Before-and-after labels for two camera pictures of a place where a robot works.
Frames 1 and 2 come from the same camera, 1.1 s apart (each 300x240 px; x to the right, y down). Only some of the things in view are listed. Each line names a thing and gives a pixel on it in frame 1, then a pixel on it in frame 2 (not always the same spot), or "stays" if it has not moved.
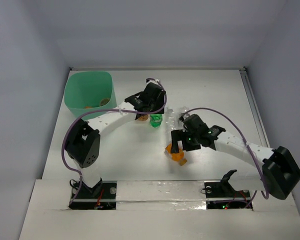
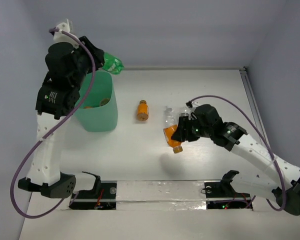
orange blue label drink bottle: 104,101 stays
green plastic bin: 86,91 stays
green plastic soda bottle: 156,120 -> 112,64
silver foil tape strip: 160,195 stays
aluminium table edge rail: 255,109 stays
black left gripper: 145,110 -> 97,56
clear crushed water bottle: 170,119 stays
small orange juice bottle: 177,156 -> 168,132
